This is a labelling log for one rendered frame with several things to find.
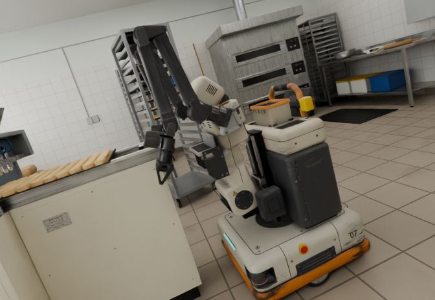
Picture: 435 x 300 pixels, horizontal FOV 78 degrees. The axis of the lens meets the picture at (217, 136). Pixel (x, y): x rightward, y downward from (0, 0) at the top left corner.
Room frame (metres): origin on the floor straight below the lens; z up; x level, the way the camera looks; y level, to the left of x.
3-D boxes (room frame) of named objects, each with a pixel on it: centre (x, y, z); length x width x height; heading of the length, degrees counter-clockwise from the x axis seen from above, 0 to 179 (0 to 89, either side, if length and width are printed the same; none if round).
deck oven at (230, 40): (5.39, -1.19, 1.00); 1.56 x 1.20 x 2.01; 102
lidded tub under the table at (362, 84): (4.88, -2.92, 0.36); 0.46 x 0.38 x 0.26; 102
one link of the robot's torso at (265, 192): (1.37, -0.07, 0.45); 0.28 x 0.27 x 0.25; 14
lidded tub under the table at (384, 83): (4.44, -3.02, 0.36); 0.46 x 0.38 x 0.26; 104
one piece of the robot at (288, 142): (1.49, -0.31, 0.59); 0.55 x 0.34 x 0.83; 14
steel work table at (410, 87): (4.73, -2.95, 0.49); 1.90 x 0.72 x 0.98; 12
